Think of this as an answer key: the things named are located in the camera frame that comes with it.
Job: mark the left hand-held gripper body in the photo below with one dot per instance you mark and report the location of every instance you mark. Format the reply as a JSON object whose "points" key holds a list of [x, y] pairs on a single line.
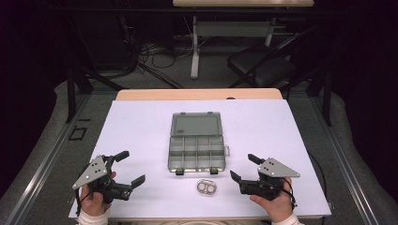
{"points": [[94, 172]]}

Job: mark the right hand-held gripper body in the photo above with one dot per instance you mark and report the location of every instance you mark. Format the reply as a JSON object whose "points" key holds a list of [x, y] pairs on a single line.
{"points": [[275, 168]]}

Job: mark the clear grey compartment box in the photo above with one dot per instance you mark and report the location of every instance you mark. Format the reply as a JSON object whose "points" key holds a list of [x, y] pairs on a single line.
{"points": [[197, 146]]}

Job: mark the person's left hand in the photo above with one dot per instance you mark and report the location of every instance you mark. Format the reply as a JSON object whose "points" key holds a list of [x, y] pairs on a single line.
{"points": [[94, 203]]}

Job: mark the person's right hand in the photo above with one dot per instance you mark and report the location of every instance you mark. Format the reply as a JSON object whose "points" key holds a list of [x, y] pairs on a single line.
{"points": [[280, 207]]}

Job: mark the white board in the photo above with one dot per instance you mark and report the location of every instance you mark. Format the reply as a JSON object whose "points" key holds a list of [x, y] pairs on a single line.
{"points": [[266, 131]]}

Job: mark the black metal stand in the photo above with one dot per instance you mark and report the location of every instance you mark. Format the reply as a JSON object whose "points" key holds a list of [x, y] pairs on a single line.
{"points": [[71, 93], [327, 97]]}

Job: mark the wooden table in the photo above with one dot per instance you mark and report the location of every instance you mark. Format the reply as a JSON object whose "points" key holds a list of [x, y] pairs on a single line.
{"points": [[194, 94]]}

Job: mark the black folding chair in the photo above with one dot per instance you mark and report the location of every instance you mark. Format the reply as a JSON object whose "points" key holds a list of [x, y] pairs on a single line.
{"points": [[266, 67]]}

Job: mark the white-legged desk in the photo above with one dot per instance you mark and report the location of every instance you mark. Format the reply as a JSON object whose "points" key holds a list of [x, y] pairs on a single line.
{"points": [[233, 28]]}

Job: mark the aluminium floor rail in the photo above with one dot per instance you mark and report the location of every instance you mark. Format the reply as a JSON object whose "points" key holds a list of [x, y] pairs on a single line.
{"points": [[347, 168], [47, 162]]}

